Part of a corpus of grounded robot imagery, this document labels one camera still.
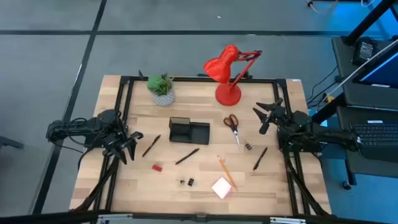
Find black diagonal stand pole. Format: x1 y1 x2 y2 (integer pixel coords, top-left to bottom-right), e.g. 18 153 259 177
341 0 398 47

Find black monitor desk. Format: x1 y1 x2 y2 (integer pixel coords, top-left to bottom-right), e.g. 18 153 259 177
331 34 398 110

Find black laptop keyboard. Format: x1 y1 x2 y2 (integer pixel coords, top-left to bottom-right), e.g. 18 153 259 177
348 119 398 164

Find potted green succulent plant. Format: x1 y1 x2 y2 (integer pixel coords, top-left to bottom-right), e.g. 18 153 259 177
146 73 176 107

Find black diagonal desk leg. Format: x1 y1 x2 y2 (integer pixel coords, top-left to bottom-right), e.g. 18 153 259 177
310 92 348 125

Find red and black scissors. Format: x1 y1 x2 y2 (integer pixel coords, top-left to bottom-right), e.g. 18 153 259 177
223 114 241 149

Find silver aluminium extrusion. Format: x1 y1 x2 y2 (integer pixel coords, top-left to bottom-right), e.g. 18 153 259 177
97 213 134 224
269 217 307 224

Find black laptop desk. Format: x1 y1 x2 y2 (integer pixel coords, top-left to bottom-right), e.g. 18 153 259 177
335 105 398 180

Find black mesh desk organizer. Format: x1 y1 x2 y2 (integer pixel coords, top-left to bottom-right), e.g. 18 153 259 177
169 116 211 146

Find black computer monitor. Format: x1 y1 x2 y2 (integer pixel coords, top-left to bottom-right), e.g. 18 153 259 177
352 39 398 90

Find black pen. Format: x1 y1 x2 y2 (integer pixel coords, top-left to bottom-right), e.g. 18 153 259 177
175 147 200 166
141 134 162 158
252 146 269 172

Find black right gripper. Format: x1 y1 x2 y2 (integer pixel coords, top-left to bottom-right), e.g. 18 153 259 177
252 98 289 135

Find red desk lamp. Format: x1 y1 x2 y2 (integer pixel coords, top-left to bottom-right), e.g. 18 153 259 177
203 44 263 106

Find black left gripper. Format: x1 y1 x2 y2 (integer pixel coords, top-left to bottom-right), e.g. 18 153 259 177
102 131 144 165

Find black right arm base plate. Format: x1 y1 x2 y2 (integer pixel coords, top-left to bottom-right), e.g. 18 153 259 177
277 127 323 153

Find orange pencil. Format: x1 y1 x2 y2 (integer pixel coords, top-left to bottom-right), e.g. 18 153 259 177
216 155 239 192

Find black overhead frame bar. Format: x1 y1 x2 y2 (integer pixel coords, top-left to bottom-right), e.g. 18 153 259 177
0 210 398 224

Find white rod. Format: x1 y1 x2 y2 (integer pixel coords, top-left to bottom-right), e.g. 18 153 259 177
320 46 398 105

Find black power adapter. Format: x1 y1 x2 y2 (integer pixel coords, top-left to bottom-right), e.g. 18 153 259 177
351 36 379 67

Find pink sticky note pad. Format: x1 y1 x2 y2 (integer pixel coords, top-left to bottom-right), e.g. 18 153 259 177
211 176 233 200

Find grey chair leg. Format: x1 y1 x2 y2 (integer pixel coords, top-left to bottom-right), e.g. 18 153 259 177
0 135 25 150

